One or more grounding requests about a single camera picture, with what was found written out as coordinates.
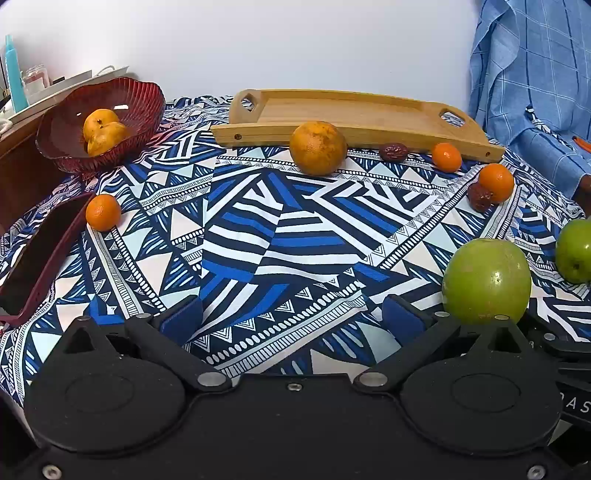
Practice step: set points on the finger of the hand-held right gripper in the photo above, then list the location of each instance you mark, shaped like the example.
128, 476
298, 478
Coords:
561, 346

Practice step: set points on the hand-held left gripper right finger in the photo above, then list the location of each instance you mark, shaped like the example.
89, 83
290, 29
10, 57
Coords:
401, 321

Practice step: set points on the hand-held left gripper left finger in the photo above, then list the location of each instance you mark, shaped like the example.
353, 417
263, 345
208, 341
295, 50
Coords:
182, 321

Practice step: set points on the green apple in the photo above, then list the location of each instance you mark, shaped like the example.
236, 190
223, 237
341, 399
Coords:
485, 281
577, 251

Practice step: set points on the red date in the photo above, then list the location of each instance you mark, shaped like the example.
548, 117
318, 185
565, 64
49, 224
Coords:
479, 197
394, 152

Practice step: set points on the small mandarin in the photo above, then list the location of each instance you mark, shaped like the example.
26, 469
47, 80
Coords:
103, 212
497, 182
447, 158

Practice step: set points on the large orange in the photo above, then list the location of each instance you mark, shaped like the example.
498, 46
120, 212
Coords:
318, 147

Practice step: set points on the blue geometric printed blanket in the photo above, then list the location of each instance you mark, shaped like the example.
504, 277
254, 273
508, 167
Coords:
277, 240

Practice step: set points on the dark red rectangular tray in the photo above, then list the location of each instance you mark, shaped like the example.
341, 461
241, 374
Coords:
41, 258

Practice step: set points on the yellow-orange mandarin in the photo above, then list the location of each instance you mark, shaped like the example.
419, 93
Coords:
99, 122
108, 138

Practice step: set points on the small orange object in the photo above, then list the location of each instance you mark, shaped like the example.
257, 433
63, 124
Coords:
584, 144

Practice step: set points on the red glass bowl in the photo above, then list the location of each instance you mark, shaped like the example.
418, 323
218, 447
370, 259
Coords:
60, 143

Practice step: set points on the wooden bedside table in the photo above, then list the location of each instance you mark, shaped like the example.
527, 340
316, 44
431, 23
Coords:
18, 175

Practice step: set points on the white flat tray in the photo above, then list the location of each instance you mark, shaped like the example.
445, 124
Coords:
60, 90

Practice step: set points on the glass jar with red contents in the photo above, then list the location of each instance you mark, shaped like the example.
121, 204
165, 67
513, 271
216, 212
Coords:
36, 78

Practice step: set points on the blue checked cloth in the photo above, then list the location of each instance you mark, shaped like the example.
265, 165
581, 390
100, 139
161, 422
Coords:
526, 64

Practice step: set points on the turquoise bottle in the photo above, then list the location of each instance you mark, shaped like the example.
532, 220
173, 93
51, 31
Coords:
14, 76

